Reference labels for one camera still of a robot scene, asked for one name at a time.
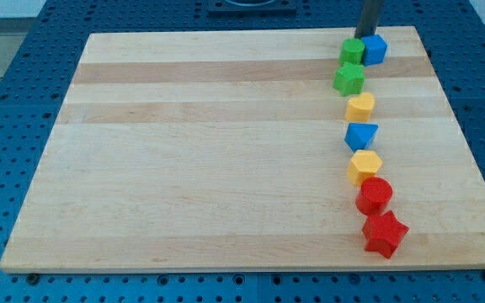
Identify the yellow heart block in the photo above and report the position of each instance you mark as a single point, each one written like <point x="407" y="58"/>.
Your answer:
<point x="360" y="108"/>

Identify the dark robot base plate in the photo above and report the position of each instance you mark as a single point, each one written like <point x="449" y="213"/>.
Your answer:
<point x="223" y="7"/>

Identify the yellow hexagon block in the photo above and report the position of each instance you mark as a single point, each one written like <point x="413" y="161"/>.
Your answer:
<point x="363" y="164"/>

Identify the blue cube block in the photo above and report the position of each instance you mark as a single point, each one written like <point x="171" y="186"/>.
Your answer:
<point x="375" y="50"/>

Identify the blue triangle block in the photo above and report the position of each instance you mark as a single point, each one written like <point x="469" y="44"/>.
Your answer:
<point x="359" y="136"/>

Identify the red cylinder block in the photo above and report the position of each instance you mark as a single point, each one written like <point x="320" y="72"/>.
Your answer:
<point x="374" y="195"/>

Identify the green cylinder block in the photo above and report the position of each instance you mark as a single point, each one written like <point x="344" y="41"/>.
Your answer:
<point x="352" y="51"/>

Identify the green star block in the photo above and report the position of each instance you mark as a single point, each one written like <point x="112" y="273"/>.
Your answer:
<point x="349" y="79"/>

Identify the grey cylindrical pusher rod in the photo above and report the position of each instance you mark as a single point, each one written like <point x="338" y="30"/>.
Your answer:
<point x="370" y="14"/>

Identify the red star block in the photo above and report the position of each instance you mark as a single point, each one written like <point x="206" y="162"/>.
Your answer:
<point x="383" y="233"/>

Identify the light wooden board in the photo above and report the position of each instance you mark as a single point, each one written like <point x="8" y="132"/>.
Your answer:
<point x="223" y="151"/>

